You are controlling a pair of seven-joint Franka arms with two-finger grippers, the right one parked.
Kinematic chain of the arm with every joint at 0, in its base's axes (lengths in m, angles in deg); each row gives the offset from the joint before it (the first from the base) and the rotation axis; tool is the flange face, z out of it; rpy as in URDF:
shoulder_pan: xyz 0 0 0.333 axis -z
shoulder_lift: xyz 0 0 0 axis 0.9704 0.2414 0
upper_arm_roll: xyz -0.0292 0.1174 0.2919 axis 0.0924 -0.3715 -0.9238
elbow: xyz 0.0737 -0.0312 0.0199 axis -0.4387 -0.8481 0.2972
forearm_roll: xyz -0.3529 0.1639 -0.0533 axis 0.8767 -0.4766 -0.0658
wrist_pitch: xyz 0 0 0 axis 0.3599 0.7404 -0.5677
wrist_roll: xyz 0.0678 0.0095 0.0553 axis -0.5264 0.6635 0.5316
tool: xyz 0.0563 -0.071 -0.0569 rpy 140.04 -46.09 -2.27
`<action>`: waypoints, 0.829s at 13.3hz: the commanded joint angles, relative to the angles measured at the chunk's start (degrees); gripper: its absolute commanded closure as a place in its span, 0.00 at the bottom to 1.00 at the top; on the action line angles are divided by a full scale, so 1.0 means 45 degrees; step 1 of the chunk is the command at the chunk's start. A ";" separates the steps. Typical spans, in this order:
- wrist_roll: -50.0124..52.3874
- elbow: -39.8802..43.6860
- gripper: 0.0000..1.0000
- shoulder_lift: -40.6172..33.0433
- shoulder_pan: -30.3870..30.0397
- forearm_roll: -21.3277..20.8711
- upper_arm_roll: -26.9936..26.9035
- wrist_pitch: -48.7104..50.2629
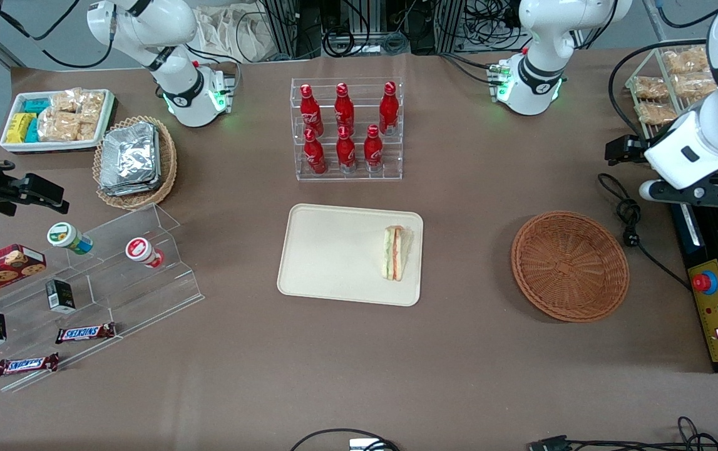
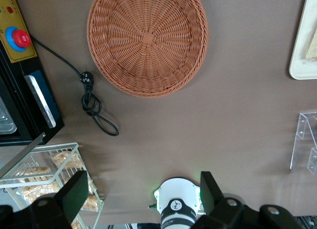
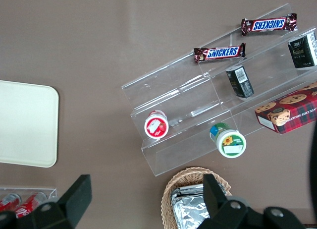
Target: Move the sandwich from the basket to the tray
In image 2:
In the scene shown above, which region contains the clear cracker snack pack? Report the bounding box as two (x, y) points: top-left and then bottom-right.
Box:
(81, 178), (99, 212)
(51, 151), (84, 170)
(16, 166), (52, 183)
(21, 182), (61, 204)

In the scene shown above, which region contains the clear acrylic bottle rack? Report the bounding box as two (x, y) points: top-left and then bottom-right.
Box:
(289, 111), (317, 176)

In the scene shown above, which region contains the beige plastic tray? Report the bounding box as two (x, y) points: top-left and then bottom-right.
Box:
(288, 0), (317, 80)

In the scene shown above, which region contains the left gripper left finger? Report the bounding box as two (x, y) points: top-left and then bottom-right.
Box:
(0, 171), (89, 229)

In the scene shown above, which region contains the silver metal handle bar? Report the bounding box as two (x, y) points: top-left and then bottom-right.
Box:
(24, 75), (56, 129)

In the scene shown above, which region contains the black power cable with plug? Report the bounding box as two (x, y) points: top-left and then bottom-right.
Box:
(29, 35), (120, 137)

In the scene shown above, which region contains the white wire rack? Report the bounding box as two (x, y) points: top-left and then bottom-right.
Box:
(0, 142), (104, 229)

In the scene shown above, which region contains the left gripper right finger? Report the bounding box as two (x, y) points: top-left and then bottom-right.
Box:
(189, 171), (304, 229)

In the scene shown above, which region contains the triangle sandwich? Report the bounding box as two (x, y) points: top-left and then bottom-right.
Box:
(304, 28), (317, 60)

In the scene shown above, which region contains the round brown wicker basket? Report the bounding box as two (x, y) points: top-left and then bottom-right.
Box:
(86, 0), (209, 98)

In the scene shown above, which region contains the red emergency stop button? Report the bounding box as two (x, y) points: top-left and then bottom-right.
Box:
(5, 26), (32, 53)

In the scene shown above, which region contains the grey metal strip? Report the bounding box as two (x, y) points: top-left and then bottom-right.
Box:
(0, 132), (47, 177)

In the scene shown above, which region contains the black control box yellow panel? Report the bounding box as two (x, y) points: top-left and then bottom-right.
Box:
(0, 0), (65, 147)

